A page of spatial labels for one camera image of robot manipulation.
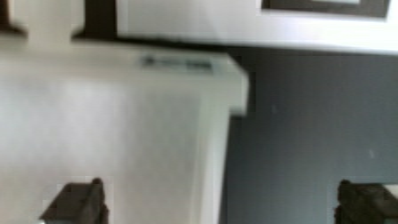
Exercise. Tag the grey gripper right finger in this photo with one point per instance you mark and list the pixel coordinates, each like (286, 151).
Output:
(366, 204)

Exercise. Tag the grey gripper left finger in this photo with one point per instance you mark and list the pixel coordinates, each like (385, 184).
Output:
(78, 207)

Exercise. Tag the white drawer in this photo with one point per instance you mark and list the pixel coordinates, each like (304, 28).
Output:
(114, 114)

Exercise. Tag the white marker sheet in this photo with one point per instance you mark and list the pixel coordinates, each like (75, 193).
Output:
(233, 22)

